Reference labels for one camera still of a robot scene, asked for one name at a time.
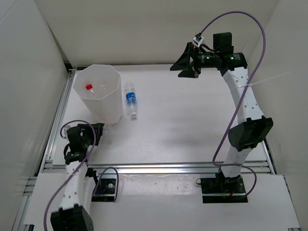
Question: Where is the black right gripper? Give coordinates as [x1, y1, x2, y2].
[170, 42, 219, 78]

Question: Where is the black label plastic bottle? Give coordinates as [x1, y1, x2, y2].
[97, 123, 112, 137]

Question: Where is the red label plastic bottle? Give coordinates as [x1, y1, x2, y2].
[86, 84, 94, 94]

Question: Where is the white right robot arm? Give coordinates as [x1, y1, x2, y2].
[170, 32, 273, 193]

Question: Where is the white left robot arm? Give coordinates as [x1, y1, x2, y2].
[50, 123, 104, 231]

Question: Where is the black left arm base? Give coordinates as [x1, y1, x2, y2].
[91, 167, 119, 203]

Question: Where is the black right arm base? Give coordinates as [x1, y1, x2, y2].
[195, 177, 248, 204]

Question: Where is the white octagonal plastic bin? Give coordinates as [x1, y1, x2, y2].
[73, 64, 123, 125]

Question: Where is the blue label plastic bottle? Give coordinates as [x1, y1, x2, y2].
[124, 82, 138, 120]

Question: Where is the aluminium front frame rail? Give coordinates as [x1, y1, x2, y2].
[36, 160, 275, 177]

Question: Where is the white cable tie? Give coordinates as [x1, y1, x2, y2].
[238, 71, 292, 88]

